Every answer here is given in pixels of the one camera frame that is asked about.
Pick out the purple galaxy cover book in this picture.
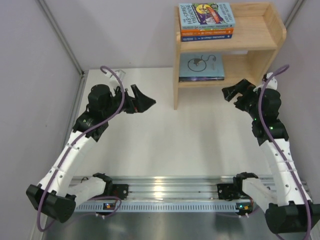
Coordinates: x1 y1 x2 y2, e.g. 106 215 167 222
179 76 225 82

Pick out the light blue thin booklet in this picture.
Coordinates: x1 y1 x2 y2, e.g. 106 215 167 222
179 52 225 78

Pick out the orange 78-storey treehouse book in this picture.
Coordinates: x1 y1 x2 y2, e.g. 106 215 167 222
180 27 234 37

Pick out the blue 91-storey treehouse book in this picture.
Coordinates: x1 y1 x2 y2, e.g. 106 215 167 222
181 34 233 42

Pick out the light blue 143-storey treehouse book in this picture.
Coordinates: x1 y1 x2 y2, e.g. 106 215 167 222
178 2 236 30

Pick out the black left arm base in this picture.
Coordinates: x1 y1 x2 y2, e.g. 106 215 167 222
107 184 129 200

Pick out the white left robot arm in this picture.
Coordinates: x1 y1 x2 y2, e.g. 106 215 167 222
26 84 156 223

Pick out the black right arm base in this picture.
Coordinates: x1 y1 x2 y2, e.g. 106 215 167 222
217 183 240 202

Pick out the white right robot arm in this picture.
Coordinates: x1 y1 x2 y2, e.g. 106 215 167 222
222 79 320 235

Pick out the wooden two-tier shelf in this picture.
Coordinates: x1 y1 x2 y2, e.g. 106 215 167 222
173 2 287 109

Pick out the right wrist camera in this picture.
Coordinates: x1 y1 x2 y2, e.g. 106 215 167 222
262 72 278 90

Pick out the aluminium mounting rail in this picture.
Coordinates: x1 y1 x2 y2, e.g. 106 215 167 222
71 175 276 217

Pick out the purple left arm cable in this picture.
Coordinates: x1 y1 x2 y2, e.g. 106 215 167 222
36 65 126 233

